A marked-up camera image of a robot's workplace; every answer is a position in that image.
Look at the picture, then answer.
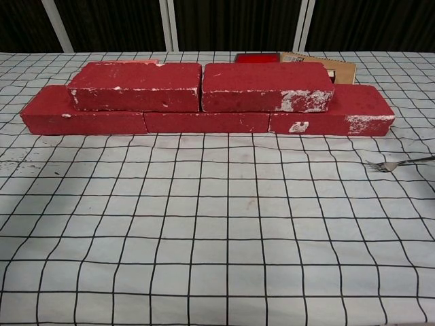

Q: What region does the red brick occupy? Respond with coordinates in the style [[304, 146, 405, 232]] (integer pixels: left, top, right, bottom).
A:
[[202, 62, 336, 114], [268, 84, 397, 137], [144, 111, 272, 134], [22, 84, 147, 136], [67, 61, 204, 113]]

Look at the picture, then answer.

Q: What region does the checkered white tablecloth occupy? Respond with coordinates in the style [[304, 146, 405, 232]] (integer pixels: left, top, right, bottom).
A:
[[0, 50, 435, 326]]

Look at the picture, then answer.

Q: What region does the red ink pad tin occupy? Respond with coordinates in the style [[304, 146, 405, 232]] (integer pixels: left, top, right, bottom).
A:
[[236, 52, 281, 65]]

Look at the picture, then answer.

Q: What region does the red toothpaste box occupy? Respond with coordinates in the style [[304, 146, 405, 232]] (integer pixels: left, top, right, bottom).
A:
[[101, 59, 160, 66]]

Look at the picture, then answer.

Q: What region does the brown spiral notebook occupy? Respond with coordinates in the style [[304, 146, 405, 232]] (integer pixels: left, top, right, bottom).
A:
[[280, 51, 358, 85]]

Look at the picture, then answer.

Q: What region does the silver metal fork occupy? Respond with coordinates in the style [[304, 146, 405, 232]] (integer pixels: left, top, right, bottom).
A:
[[365, 155, 435, 173]]

